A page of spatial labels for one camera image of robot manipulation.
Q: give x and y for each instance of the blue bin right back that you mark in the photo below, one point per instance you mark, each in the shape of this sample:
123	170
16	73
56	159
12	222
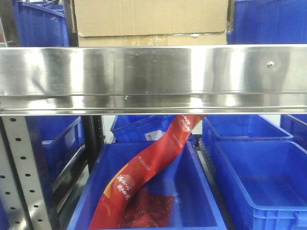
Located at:
241	128

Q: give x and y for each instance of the red printed snack bag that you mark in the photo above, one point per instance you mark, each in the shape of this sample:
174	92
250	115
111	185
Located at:
139	170

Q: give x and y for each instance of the blue bin right front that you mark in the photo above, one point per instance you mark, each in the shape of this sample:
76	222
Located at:
263	183

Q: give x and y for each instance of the perforated steel shelf upright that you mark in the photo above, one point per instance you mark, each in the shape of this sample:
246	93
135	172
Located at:
24	184

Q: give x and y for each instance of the large cardboard box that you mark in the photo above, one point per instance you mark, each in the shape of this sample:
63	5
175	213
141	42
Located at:
153	22

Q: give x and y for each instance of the blue bin upper left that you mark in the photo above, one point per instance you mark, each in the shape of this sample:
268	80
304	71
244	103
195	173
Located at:
40	23

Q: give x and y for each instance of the blue bin far right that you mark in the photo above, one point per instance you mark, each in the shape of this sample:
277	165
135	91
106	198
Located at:
296	124

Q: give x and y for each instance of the stainless steel shelf beam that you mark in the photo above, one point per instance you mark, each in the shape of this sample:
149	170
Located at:
229	79

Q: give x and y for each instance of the blue bin upper right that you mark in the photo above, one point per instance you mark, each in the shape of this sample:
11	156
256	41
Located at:
269	22

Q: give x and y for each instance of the blue plastic bin left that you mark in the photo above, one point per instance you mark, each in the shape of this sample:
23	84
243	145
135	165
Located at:
61	137

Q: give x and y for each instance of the blue bin centre front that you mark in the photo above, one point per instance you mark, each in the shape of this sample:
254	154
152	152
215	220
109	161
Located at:
194	207

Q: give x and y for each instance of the blue bin centre back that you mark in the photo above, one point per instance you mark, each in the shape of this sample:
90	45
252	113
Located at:
138	128

